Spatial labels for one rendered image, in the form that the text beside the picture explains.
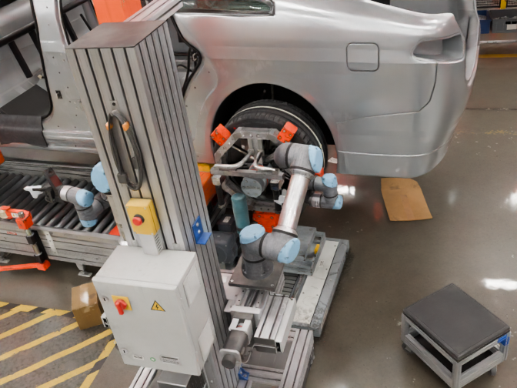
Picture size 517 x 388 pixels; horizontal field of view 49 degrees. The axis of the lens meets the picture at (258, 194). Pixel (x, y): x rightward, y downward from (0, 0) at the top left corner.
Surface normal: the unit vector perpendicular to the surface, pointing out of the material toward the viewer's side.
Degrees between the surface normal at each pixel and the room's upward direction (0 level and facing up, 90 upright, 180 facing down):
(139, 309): 90
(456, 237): 0
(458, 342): 0
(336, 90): 90
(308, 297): 0
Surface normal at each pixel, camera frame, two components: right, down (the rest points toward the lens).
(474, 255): -0.12, -0.83
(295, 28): -0.35, 0.41
